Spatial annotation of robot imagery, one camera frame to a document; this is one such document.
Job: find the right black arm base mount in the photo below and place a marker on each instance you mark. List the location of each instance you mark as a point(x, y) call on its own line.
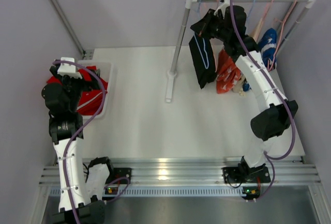
point(237, 175)

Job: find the metal clothes rack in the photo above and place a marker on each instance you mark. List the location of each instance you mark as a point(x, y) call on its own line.
point(234, 49)

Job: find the blue white patterned garment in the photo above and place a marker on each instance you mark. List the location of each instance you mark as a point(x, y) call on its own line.
point(267, 46)

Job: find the white plastic basket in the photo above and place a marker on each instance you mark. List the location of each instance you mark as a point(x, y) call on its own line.
point(91, 100)

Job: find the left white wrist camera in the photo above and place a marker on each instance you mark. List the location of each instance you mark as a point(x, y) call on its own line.
point(66, 69)

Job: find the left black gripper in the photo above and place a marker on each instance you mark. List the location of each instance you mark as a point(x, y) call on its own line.
point(88, 74)

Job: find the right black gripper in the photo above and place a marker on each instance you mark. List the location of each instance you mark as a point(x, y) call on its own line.
point(206, 25)

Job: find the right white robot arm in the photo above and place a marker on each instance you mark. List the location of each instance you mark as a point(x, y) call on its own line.
point(276, 112)

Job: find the black trousers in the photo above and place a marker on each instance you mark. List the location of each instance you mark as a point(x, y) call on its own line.
point(203, 76)

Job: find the pink hanger of blue garment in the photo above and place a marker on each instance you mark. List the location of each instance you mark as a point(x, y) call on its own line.
point(280, 32)

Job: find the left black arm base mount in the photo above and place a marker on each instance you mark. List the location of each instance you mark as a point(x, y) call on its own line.
point(119, 172)

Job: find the pink hanger of beige garment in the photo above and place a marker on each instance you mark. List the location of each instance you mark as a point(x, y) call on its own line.
point(265, 13)

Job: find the orange patterned garment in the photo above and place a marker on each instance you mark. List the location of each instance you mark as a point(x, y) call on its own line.
point(227, 73)

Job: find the red trousers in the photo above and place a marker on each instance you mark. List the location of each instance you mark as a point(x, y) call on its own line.
point(92, 83)

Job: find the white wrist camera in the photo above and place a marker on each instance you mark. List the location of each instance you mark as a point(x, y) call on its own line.
point(223, 4)
point(66, 69)

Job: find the pink hanger of black trousers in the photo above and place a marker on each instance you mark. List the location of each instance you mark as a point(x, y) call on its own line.
point(202, 10)

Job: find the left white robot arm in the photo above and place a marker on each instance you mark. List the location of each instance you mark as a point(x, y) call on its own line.
point(81, 189)

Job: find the beige garment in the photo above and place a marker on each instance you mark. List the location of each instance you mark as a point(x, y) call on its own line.
point(254, 71)

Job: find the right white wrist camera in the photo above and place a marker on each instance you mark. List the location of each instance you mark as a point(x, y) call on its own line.
point(223, 4)

